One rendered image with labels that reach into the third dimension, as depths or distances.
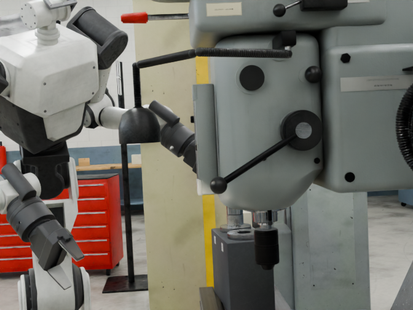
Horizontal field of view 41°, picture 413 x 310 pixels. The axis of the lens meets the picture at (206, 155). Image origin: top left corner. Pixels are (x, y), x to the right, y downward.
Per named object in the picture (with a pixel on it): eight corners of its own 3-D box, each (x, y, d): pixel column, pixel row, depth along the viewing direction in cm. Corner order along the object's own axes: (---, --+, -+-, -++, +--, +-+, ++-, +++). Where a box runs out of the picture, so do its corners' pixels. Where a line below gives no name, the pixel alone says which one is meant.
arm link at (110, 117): (123, 138, 170) (80, 132, 181) (144, 123, 177) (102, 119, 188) (113, 107, 165) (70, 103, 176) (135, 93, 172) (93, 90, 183)
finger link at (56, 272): (74, 283, 123) (59, 263, 126) (62, 289, 121) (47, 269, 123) (72, 288, 124) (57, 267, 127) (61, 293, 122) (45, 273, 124)
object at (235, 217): (224, 226, 155) (222, 208, 154) (235, 223, 158) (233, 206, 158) (235, 227, 151) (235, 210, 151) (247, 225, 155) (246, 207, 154)
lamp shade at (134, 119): (111, 144, 95) (109, 108, 94) (145, 141, 99) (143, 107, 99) (134, 144, 89) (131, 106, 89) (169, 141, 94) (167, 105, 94)
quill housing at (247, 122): (224, 217, 95) (214, 32, 94) (214, 201, 116) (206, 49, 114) (330, 210, 97) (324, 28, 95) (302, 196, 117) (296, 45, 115)
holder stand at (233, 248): (230, 316, 139) (226, 238, 138) (213, 291, 161) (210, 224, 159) (275, 311, 141) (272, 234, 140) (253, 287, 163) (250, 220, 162)
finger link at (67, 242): (74, 262, 115) (57, 242, 118) (86, 257, 118) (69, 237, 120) (76, 258, 115) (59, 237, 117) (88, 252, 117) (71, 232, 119)
